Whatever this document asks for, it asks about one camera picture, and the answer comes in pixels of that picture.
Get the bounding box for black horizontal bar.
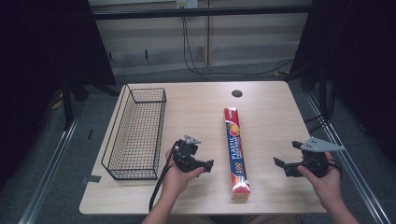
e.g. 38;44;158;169
92;5;314;21

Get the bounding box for person's right hand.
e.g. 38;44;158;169
296;151;343;210

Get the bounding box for metal floor rail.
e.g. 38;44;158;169
304;91;390;224
18;115;81;224

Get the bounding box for black wire basket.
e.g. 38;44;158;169
101;83;168;181

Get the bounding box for black metal stand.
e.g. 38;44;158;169
61;81;92;131

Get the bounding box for grey tape piece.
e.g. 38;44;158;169
80;175;103;185

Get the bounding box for black floor cables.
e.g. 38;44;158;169
303;83;337;134

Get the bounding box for person's left hand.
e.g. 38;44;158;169
161;148;206;200

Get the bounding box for black hanging wall cable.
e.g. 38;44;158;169
181;16;295;82

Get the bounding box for white wall socket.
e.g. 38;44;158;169
176;0;200;9

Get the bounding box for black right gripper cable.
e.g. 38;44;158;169
327;158;344;175

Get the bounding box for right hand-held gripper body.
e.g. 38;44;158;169
298;136;346;179

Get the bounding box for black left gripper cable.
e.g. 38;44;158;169
148;139;181;213

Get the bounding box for red blue plastic wrap box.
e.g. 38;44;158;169
223;106;252;201

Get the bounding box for dark curtain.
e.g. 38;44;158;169
0;0;118;190
288;0;396;162

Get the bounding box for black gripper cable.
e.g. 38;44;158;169
148;139;181;213
327;158;344;175

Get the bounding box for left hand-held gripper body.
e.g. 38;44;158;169
172;134;206;174

